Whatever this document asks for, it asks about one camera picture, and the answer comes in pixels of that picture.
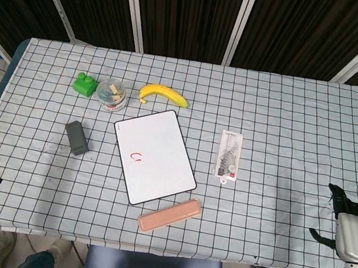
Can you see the white whiteboard black rim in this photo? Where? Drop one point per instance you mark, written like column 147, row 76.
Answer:
column 154, row 157

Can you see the clear packaged ruler set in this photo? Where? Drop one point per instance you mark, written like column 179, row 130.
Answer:
column 228, row 153

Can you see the pink pencil case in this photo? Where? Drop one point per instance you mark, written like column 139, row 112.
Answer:
column 169, row 216

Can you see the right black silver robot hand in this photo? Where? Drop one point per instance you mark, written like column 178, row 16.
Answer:
column 352, row 236

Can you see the yellow banana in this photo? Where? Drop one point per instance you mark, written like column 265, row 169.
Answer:
column 167, row 93

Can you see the green toy building block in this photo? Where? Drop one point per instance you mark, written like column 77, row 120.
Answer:
column 83, row 86

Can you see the checked light blue tablecloth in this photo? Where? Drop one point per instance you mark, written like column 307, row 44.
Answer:
column 283, row 121

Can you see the clear jar of clips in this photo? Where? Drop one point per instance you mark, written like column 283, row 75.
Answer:
column 111, row 96

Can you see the grey whiteboard eraser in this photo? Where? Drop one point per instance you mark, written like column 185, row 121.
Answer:
column 78, row 137

